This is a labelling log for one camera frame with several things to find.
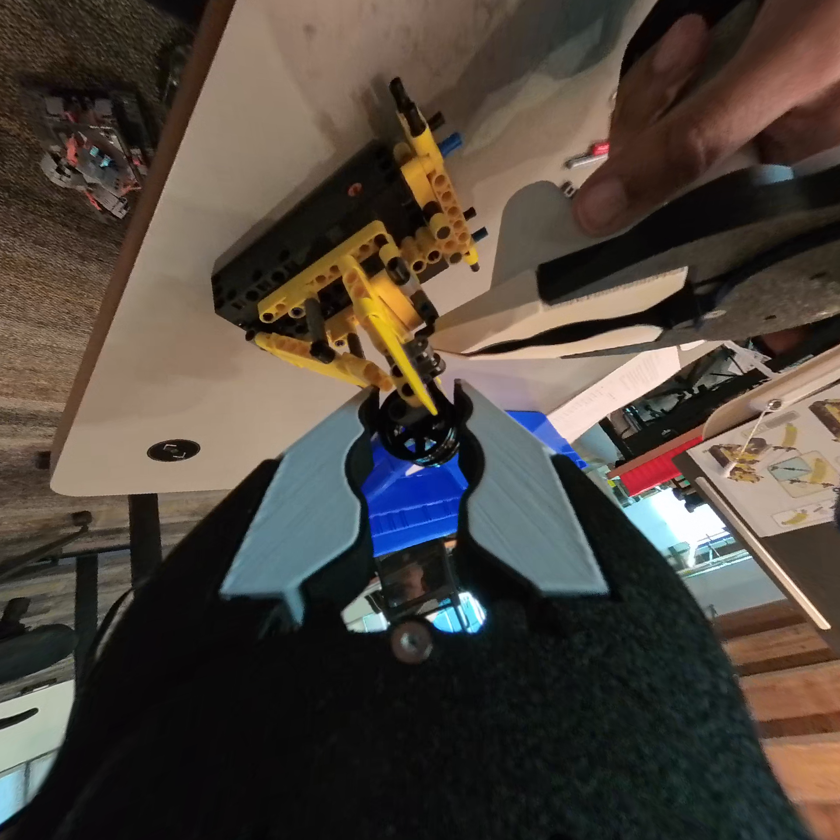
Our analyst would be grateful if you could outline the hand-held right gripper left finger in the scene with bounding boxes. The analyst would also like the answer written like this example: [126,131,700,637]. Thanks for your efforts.
[220,387,382,626]

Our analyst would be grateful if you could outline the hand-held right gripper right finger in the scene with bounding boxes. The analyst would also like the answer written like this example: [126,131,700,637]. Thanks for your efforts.
[453,379,609,597]

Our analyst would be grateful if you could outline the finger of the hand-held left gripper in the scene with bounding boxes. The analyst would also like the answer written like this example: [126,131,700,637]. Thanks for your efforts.
[435,340,723,362]
[433,180,691,355]

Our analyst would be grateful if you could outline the black toy wheel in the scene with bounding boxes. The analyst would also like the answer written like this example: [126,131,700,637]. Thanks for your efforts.
[376,387,462,468]

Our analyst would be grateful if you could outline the black yellow toy brick base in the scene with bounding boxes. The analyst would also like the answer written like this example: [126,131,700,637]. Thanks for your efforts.
[210,77,488,329]

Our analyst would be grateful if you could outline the person's left hand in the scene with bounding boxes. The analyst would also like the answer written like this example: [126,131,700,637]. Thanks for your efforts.
[570,0,840,238]

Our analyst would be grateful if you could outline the white printed paper sheet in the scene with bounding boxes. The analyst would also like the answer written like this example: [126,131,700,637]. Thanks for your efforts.
[546,343,685,448]

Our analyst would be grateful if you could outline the nested blue plastic bins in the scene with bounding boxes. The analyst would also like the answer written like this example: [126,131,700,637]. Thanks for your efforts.
[366,410,586,553]

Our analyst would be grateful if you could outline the red storage box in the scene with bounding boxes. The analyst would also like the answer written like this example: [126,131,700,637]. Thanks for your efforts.
[609,435,707,501]

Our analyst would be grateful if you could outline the black desk leg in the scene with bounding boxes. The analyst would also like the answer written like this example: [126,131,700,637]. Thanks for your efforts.
[126,494,163,592]

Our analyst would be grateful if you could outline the toy instruction booklet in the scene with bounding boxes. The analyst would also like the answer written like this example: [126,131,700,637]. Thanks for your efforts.
[704,392,840,540]

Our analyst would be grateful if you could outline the black office chair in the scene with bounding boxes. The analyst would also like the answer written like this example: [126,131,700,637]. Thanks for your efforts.
[0,596,76,685]

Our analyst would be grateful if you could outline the grey red toy brick model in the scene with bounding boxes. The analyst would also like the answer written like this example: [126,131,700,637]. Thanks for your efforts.
[36,87,156,222]

